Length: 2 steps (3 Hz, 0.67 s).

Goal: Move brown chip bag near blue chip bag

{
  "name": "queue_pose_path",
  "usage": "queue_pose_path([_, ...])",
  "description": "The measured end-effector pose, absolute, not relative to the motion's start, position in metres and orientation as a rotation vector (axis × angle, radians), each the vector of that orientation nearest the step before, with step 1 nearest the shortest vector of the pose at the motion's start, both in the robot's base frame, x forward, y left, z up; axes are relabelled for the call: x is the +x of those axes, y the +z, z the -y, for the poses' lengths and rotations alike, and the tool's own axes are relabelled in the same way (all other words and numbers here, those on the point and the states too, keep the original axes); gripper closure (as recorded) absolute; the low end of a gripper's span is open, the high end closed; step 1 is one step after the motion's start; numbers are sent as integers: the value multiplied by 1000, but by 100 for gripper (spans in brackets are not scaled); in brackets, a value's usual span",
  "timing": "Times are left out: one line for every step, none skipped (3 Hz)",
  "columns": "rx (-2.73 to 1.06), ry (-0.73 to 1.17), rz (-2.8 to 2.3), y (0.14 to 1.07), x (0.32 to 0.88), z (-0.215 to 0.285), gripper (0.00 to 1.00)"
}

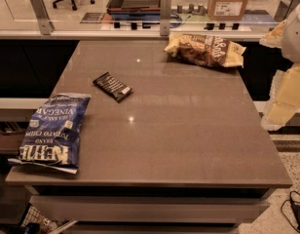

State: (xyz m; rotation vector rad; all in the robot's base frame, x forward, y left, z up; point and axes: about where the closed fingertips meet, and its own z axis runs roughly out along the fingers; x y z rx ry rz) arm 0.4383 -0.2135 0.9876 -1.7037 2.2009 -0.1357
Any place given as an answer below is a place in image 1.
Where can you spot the open tray box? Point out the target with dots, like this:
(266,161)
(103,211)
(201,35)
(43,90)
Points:
(146,10)

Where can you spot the black snack bar wrapper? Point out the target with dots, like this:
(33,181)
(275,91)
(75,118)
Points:
(112,86)

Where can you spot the blue kettle chip bag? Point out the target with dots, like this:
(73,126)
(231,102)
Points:
(52,137)

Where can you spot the left metal glass bracket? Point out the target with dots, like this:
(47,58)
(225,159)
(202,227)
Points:
(45,25)

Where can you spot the wire basket with items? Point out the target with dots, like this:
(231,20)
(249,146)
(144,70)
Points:
(34,222)

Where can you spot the middle metal glass bracket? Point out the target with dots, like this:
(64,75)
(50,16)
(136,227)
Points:
(165,8)

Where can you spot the metal glass bracket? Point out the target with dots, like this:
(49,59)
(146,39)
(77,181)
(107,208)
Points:
(45,25)
(165,8)

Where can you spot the brown chip bag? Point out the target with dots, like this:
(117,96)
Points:
(206,50)

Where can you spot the cardboard box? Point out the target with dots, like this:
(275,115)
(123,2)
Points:
(226,9)

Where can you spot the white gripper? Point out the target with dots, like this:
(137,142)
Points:
(295,38)

